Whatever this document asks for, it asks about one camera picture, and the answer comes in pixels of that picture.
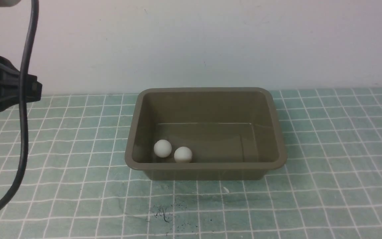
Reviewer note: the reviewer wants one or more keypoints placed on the white table-tennis ball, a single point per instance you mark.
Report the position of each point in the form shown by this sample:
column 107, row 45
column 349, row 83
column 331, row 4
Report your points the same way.
column 162, row 148
column 183, row 155

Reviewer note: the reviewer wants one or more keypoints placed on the green checkered tablecloth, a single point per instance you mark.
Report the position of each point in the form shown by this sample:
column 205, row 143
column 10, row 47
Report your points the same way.
column 77, row 185

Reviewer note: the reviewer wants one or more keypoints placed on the olive green plastic bin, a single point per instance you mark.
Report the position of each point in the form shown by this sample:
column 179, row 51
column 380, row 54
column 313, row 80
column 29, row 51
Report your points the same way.
column 234, row 133

